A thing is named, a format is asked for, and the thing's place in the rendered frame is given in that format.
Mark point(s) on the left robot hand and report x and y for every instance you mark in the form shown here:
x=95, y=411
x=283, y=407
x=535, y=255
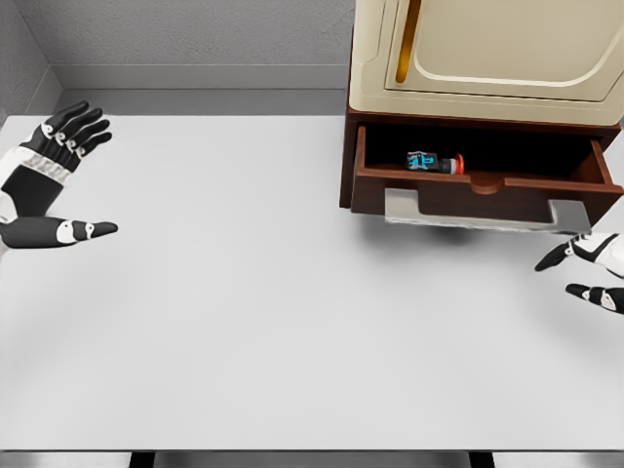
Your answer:
x=34, y=185

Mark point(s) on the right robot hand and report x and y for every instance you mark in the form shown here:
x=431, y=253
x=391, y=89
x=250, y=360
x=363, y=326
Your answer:
x=597, y=248

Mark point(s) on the brown wooden drawer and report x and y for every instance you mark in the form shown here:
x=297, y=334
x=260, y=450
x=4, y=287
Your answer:
x=468, y=195

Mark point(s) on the cream and brown cabinet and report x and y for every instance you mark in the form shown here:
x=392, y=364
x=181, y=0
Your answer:
x=482, y=63

